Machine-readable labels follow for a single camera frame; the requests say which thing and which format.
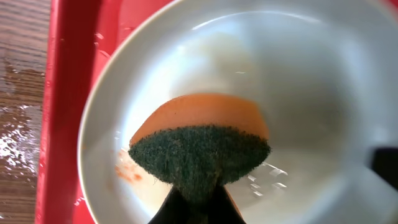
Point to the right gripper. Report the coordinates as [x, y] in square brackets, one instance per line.
[384, 164]

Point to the orange green scrub sponge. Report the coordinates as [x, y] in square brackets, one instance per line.
[200, 141]

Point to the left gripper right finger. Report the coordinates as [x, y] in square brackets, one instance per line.
[221, 209]

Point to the red plastic serving tray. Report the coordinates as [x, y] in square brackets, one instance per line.
[83, 36]

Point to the light blue top plate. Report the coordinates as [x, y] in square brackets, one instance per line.
[323, 74]

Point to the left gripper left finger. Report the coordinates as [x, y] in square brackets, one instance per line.
[174, 210]

